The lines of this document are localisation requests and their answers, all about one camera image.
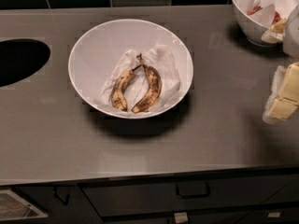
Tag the round black counter hole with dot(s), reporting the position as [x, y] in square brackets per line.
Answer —
[20, 58]

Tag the white paper napkin in bowl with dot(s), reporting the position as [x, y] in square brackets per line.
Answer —
[162, 59]

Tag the dark drawer front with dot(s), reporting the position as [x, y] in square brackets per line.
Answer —
[123, 200]

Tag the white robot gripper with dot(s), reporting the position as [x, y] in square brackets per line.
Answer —
[292, 34]

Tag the white label on drawer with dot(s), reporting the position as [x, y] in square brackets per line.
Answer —
[181, 218]

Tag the spotted yellow banana pair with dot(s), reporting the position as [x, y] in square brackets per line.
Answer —
[117, 97]

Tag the black cabinet handle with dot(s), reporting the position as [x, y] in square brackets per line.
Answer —
[60, 197]

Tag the black drawer handle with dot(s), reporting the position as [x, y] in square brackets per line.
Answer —
[192, 190]

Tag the small white drawer label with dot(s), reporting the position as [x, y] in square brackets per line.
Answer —
[274, 215]

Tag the large white bowl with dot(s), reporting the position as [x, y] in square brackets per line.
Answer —
[97, 52]

